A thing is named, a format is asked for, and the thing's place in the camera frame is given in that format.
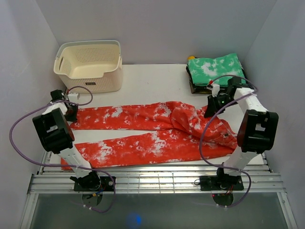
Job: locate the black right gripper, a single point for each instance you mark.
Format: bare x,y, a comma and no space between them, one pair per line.
212,109

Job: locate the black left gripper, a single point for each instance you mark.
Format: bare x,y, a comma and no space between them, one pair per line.
73,118

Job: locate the red white tie-dye trousers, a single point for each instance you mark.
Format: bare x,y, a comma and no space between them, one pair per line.
166,132

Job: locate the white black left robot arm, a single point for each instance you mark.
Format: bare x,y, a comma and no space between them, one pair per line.
56,136

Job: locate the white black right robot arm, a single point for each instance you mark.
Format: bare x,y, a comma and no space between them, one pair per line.
256,133

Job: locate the green white tie-dye trousers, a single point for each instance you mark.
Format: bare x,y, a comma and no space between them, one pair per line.
221,69

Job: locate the cream perforated plastic basket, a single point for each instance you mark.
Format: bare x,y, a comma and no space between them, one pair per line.
95,65

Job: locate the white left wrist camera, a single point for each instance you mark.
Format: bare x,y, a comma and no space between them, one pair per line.
73,97

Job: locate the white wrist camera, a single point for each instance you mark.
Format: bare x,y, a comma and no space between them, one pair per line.
73,97
214,88

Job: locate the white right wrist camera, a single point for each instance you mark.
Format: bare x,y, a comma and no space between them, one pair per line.
214,88

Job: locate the aluminium table frame rails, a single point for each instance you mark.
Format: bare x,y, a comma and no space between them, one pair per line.
161,196

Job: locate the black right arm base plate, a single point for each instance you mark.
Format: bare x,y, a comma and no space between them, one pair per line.
211,183

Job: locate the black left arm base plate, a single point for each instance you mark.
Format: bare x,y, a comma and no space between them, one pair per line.
106,185

